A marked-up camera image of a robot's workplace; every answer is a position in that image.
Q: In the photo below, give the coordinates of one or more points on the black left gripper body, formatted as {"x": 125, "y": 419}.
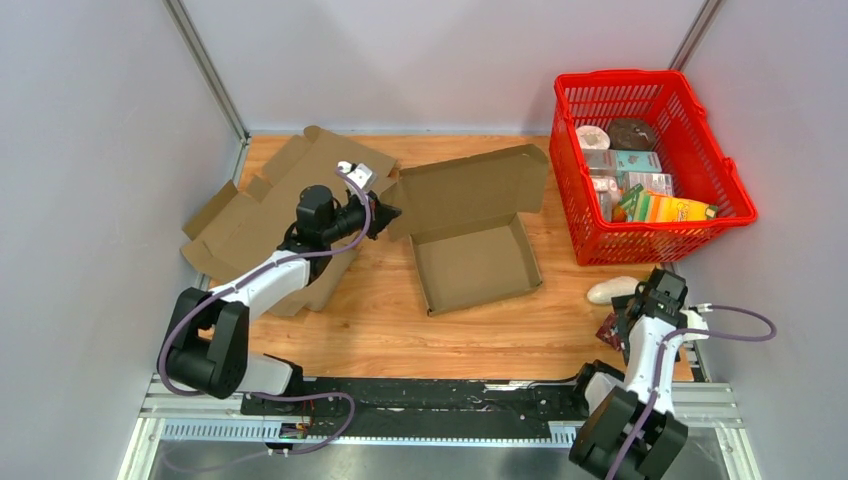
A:
{"x": 373, "y": 229}

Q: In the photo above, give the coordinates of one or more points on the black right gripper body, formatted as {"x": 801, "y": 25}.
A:
{"x": 622, "y": 321}

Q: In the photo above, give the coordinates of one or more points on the brown cardboard box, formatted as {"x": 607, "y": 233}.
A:
{"x": 462, "y": 220}

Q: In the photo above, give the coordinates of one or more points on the brown cardboard sheet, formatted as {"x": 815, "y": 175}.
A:
{"x": 236, "y": 231}

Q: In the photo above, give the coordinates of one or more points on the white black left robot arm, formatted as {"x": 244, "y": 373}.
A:
{"x": 205, "y": 351}

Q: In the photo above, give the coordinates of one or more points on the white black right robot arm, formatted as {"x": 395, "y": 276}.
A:
{"x": 631, "y": 431}

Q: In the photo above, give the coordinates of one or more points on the orange yellow product box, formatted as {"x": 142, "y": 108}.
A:
{"x": 654, "y": 208}

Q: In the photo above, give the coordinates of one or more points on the green product box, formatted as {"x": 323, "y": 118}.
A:
{"x": 624, "y": 210}

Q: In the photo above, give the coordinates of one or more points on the pink white product box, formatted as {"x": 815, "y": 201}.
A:
{"x": 610, "y": 190}

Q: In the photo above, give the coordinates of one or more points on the teal product box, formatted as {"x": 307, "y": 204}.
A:
{"x": 614, "y": 162}

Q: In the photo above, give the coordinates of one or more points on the white egg-shaped object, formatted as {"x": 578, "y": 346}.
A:
{"x": 603, "y": 292}

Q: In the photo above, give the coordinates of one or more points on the dark red snack packet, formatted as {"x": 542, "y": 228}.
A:
{"x": 608, "y": 332}

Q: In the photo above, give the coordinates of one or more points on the white round container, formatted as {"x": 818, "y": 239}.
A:
{"x": 591, "y": 137}

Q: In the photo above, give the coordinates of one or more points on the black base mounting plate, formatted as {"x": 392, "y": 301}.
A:
{"x": 431, "y": 408}

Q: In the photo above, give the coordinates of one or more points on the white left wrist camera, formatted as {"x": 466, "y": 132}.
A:
{"x": 357, "y": 174}

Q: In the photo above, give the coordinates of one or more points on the aluminium rail frame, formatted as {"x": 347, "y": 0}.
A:
{"x": 211, "y": 438}

